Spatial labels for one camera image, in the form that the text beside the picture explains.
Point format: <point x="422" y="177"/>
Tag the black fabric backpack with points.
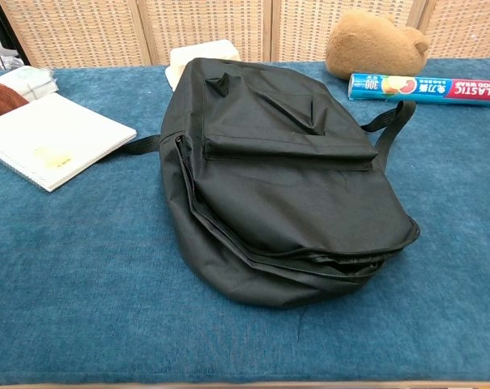
<point x="277" y="194"/>

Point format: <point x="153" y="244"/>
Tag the woven wicker folding screen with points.
<point x="212" y="28"/>

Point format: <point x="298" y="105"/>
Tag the black tripod stand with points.
<point x="3" y="32"/>

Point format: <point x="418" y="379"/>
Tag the blue plastic food wrap box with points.
<point x="431" y="88"/>

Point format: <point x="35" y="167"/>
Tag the brown plush toy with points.
<point x="370" y="44"/>

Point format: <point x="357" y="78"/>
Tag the yellow and white spiral notebook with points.
<point x="54" y="138"/>

